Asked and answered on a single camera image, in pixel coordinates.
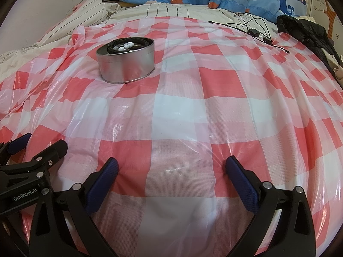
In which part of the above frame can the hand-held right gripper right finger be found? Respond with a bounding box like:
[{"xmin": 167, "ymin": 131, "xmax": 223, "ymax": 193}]
[{"xmin": 226, "ymin": 156, "xmax": 316, "ymax": 257}]

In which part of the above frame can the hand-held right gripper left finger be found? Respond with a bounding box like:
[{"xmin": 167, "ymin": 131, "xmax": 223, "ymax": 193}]
[{"xmin": 29, "ymin": 157, "xmax": 120, "ymax": 257}]

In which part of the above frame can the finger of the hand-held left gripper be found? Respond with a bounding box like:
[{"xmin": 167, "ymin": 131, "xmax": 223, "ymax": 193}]
[
  {"xmin": 32, "ymin": 140, "xmax": 68, "ymax": 173},
  {"xmin": 0, "ymin": 133, "xmax": 32, "ymax": 165}
]

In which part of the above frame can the round silver metal tin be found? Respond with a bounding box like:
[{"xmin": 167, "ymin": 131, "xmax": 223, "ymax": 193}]
[{"xmin": 96, "ymin": 38, "xmax": 156, "ymax": 84}]

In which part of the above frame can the black braided bracelet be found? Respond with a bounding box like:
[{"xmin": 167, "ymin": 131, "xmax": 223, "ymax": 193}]
[{"xmin": 107, "ymin": 39, "xmax": 149, "ymax": 54}]

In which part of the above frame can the white pearl bracelet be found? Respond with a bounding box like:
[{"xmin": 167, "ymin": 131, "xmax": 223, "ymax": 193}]
[{"xmin": 114, "ymin": 42, "xmax": 134, "ymax": 52}]

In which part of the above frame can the red white checked plastic sheet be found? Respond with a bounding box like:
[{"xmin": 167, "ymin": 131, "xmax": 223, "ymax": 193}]
[{"xmin": 0, "ymin": 16, "xmax": 343, "ymax": 257}]

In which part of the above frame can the cream cloth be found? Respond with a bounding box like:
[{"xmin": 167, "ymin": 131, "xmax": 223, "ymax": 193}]
[{"xmin": 322, "ymin": 47, "xmax": 343, "ymax": 87}]

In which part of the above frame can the black jacket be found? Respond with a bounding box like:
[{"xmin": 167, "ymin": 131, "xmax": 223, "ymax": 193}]
[{"xmin": 277, "ymin": 15, "xmax": 340, "ymax": 65}]

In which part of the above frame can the white striped bedsheet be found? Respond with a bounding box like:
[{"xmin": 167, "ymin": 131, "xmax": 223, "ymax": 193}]
[{"xmin": 0, "ymin": 0, "xmax": 279, "ymax": 73}]

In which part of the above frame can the black charging cable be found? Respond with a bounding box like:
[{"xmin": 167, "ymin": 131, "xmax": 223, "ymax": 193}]
[{"xmin": 208, "ymin": 13, "xmax": 290, "ymax": 54}]

